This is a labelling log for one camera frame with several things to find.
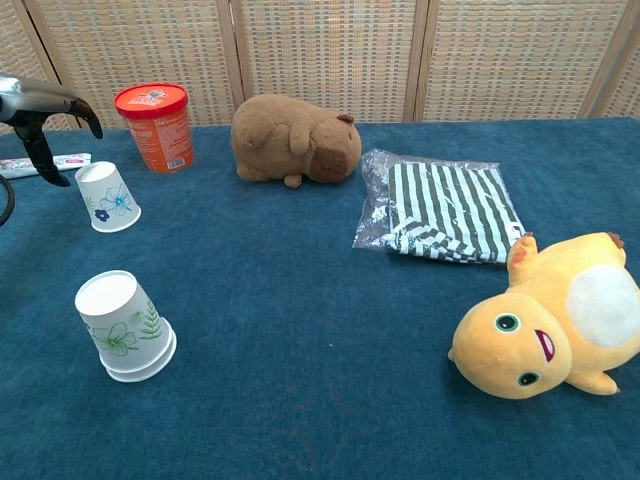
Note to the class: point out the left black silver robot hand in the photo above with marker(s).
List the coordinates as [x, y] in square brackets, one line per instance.
[35, 97]

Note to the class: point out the white floral paper cup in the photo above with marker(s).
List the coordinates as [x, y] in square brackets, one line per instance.
[122, 320]
[107, 200]
[152, 371]

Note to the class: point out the white toothpaste tube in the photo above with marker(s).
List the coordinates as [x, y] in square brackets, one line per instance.
[75, 160]

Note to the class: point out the orange lidded snack canister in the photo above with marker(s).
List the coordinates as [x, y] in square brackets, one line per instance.
[160, 135]

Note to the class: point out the brown capybara plush toy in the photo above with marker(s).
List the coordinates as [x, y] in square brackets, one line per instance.
[285, 137]

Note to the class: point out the woven bamboo folding screen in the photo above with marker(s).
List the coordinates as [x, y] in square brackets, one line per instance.
[325, 55]

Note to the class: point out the blue carpet table cover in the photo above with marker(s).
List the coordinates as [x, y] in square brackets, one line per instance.
[300, 325]

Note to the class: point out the striped cloth in plastic bag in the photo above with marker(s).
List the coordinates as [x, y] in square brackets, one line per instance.
[445, 215]

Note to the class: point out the yellow plush animal toy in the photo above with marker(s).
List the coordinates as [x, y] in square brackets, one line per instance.
[530, 330]

